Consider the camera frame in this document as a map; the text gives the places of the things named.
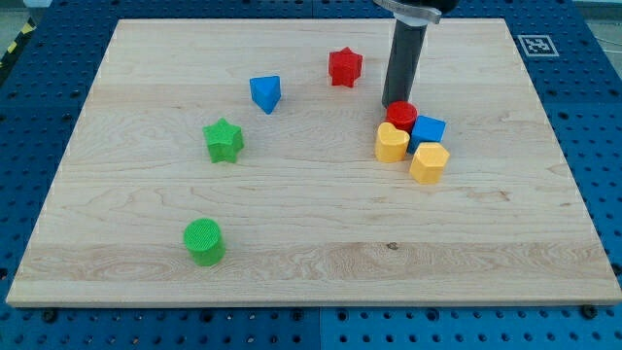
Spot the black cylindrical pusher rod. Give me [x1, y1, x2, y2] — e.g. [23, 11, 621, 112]
[382, 17, 428, 108]

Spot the grey metal clamp mount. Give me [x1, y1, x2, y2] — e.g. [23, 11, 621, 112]
[373, 0, 459, 24]

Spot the red cylinder block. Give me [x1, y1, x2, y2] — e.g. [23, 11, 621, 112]
[385, 101, 419, 133]

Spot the white fiducial marker tag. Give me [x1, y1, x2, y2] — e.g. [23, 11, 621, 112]
[517, 34, 559, 57]

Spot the blue triangle block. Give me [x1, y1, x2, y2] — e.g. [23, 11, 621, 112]
[249, 76, 281, 115]

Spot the light wooden board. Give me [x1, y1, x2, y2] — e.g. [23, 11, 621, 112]
[7, 18, 621, 308]

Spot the green cylinder block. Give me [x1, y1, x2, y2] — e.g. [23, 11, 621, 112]
[183, 218, 225, 266]

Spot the yellow hexagon block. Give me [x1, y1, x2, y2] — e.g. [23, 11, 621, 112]
[409, 142, 450, 185]

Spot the black yellow hazard tape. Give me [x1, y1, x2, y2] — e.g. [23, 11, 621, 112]
[1, 17, 37, 69]

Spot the yellow heart block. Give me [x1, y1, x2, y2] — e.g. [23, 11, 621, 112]
[374, 122, 410, 163]

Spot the red star block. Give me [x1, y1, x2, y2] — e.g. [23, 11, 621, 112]
[328, 47, 363, 88]

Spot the green star block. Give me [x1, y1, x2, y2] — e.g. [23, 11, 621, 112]
[202, 118, 244, 163]

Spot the blue cube block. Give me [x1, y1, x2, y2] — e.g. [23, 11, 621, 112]
[407, 115, 446, 154]

